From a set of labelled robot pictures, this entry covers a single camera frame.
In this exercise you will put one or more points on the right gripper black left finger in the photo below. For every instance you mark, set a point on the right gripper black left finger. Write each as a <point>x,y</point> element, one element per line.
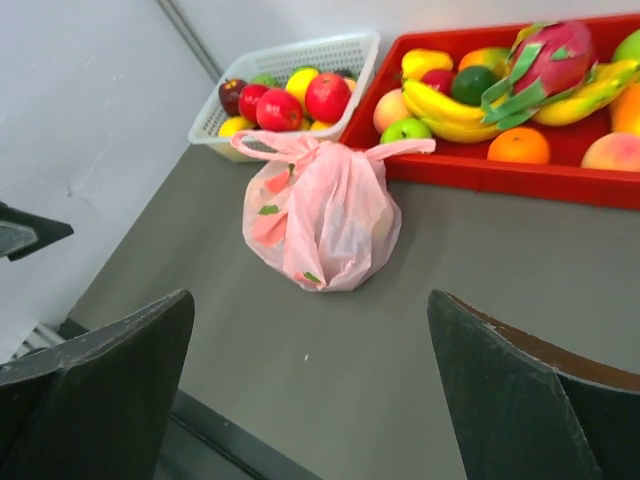
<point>96,406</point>

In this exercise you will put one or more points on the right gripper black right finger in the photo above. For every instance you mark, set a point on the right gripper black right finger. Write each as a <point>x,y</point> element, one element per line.
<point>523,408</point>

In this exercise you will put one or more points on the pink plastic bag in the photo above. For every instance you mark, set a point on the pink plastic bag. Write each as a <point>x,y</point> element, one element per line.
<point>319,212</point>

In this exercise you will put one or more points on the orange fruit in tray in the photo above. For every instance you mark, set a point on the orange fruit in tray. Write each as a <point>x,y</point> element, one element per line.
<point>520,145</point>

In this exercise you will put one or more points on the pink dragon fruit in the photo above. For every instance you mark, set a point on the pink dragon fruit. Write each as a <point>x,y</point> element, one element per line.
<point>547,63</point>

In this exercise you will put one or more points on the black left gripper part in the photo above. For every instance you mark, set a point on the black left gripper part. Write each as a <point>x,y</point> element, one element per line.
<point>23,234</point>

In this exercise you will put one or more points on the peach right in tray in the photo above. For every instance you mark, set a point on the peach right in tray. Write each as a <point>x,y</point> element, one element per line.
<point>614,151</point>

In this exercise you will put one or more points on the peach in tray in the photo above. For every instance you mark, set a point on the peach in tray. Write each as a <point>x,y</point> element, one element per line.
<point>390,109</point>
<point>614,151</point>

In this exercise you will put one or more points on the red plastic tray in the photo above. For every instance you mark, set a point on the red plastic tray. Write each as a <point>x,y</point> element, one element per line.
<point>466,166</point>

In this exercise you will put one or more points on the yellow banana bunch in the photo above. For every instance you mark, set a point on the yellow banana bunch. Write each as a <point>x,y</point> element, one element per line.
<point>459,123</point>

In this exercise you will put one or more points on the green apple in tray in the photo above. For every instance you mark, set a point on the green apple in tray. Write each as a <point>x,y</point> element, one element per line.
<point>405,129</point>

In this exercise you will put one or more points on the yellow lemon front left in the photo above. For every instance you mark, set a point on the yellow lemon front left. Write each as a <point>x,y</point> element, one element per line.
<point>233,125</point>

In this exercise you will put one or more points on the orange yellow mango right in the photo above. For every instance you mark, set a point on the orange yellow mango right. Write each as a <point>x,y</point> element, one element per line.
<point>625,111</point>

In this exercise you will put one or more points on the peach left in tray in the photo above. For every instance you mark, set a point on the peach left in tray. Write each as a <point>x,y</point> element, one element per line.
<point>390,109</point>

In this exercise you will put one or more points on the dark green lime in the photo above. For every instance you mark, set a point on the dark green lime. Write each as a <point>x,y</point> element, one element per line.
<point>470,83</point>

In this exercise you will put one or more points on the red strawberry in tray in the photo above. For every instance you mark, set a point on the red strawberry in tray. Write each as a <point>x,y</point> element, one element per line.
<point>439,79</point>

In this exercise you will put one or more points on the dark red apple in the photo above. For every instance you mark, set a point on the dark red apple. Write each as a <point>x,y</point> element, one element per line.
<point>229,94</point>

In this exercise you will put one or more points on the red apple front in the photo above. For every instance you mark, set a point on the red apple front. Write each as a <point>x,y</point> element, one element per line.
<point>279,111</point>

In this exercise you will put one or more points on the red apple left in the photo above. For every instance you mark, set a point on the red apple left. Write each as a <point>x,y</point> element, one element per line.
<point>248,100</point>

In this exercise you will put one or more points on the yellow lemon front right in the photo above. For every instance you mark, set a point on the yellow lemon front right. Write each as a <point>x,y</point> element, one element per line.
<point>313,125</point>

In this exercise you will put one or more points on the yellow orange mango back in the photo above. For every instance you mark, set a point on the yellow orange mango back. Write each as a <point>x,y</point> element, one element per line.
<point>491,58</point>

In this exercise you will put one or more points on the yellow bell pepper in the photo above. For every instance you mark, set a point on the yellow bell pepper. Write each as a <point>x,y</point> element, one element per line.
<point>417,62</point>

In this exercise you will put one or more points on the green apple in basket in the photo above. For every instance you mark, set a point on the green apple in basket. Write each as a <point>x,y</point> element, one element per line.
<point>266,80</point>

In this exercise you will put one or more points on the red apple right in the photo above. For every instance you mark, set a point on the red apple right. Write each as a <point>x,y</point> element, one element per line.
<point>327,97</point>

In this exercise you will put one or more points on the large green apple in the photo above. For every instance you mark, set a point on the large green apple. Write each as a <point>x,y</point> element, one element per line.
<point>629,48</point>

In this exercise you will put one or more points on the yellow lemon in basket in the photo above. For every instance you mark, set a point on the yellow lemon in basket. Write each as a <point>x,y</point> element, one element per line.
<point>298,83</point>

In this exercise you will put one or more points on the white perforated plastic basket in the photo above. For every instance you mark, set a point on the white perforated plastic basket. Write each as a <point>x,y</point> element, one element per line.
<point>356,52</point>

